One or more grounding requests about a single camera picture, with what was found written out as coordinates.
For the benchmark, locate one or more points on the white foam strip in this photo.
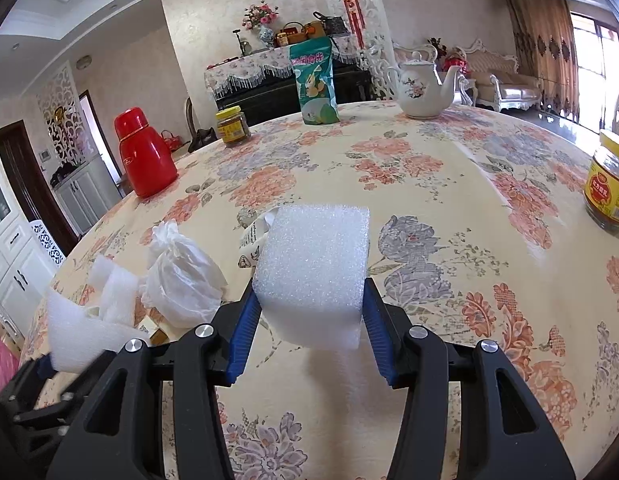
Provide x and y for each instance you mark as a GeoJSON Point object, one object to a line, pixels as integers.
{"type": "Point", "coordinates": [112, 282]}

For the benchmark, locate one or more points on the red handbag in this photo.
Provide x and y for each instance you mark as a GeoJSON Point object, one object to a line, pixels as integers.
{"type": "Point", "coordinates": [170, 141]}

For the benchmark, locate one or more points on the green snack bag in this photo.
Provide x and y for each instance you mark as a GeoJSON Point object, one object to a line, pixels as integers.
{"type": "Point", "coordinates": [314, 85]}

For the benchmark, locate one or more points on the brown wicker basket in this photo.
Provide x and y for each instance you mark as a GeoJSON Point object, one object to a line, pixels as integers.
{"type": "Point", "coordinates": [292, 35]}

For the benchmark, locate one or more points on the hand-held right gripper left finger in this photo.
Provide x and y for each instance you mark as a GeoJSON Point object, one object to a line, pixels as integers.
{"type": "Point", "coordinates": [244, 330]}

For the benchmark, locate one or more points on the vase with pink flowers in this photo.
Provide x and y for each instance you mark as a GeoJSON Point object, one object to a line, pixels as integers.
{"type": "Point", "coordinates": [262, 17]}

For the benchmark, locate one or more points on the tall white glass-door cabinet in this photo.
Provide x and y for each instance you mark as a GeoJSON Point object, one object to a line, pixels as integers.
{"type": "Point", "coordinates": [9, 270]}

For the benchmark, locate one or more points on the white tissue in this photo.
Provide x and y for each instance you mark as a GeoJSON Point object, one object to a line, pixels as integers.
{"type": "Point", "coordinates": [182, 280]}

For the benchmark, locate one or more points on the round ceiling fixture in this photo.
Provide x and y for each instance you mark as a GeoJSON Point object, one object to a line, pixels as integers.
{"type": "Point", "coordinates": [83, 62]}

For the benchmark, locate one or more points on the white carved floor panel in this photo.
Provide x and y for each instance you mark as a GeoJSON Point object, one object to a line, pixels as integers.
{"type": "Point", "coordinates": [47, 242]}

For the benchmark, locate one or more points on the black handbag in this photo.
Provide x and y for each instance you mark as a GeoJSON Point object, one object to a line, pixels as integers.
{"type": "Point", "coordinates": [334, 25]}

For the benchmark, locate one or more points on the dark bags on cabinet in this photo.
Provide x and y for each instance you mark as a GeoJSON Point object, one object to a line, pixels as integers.
{"type": "Point", "coordinates": [64, 174]}

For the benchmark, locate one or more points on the white carved sofa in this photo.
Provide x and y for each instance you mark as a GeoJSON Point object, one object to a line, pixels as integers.
{"type": "Point", "coordinates": [509, 80]}

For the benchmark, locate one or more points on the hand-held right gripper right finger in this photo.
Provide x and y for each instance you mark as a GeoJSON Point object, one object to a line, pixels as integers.
{"type": "Point", "coordinates": [379, 340]}

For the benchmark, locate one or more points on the white floral teapot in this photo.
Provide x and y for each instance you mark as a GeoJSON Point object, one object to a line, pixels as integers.
{"type": "Point", "coordinates": [419, 90]}

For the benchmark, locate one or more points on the floral lace piano cover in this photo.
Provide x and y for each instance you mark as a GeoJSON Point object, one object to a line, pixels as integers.
{"type": "Point", "coordinates": [249, 67]}

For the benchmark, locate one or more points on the orange wicker basket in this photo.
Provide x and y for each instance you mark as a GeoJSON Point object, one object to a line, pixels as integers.
{"type": "Point", "coordinates": [317, 30]}

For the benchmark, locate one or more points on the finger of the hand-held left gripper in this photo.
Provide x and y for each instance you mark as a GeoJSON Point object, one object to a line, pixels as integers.
{"type": "Point", "coordinates": [69, 395]}
{"type": "Point", "coordinates": [42, 366]}

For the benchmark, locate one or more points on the large yellow-lid glass jar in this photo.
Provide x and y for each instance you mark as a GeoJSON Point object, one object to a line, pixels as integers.
{"type": "Point", "coordinates": [609, 190]}

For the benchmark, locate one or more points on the red gift box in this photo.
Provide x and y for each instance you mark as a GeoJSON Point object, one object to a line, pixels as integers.
{"type": "Point", "coordinates": [454, 62]}

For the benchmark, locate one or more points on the low white shoe cabinet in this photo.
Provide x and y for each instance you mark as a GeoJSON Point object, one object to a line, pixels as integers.
{"type": "Point", "coordinates": [82, 200]}

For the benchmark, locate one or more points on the dark metal ornament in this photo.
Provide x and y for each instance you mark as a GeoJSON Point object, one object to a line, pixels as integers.
{"type": "Point", "coordinates": [242, 45]}

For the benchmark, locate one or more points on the window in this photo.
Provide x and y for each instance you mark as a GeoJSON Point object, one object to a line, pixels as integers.
{"type": "Point", "coordinates": [599, 70]}

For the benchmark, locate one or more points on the white foam block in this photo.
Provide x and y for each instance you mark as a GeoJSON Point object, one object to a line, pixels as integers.
{"type": "Point", "coordinates": [309, 270]}

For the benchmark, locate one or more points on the dark clothes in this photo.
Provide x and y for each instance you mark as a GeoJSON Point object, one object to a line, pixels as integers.
{"type": "Point", "coordinates": [207, 141]}

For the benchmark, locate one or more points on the brown patterned curtain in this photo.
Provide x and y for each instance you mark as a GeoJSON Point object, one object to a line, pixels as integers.
{"type": "Point", "coordinates": [544, 55]}

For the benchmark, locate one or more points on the black piano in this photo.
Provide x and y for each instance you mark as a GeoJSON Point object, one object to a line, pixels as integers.
{"type": "Point", "coordinates": [269, 102]}

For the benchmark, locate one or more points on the dark wooden door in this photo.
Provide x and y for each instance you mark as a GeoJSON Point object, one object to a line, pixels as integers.
{"type": "Point", "coordinates": [34, 190]}

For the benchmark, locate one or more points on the cream chair with cushion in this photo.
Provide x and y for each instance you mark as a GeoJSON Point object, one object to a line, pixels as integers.
{"type": "Point", "coordinates": [190, 120]}

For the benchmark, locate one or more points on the red thermos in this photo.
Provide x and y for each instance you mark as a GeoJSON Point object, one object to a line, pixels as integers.
{"type": "Point", "coordinates": [144, 160]}

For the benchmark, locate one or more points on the bin with pink bag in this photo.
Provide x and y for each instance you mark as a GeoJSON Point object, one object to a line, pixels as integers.
{"type": "Point", "coordinates": [2, 365]}

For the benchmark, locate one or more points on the small yellow-lid glass jar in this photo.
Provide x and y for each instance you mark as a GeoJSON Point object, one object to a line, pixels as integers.
{"type": "Point", "coordinates": [233, 130]}

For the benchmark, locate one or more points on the white lattice partition with mirror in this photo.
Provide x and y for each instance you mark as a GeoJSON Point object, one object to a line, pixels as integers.
{"type": "Point", "coordinates": [59, 110]}

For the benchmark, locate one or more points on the white foam sheet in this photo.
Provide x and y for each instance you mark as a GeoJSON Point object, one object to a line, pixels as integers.
{"type": "Point", "coordinates": [84, 332]}

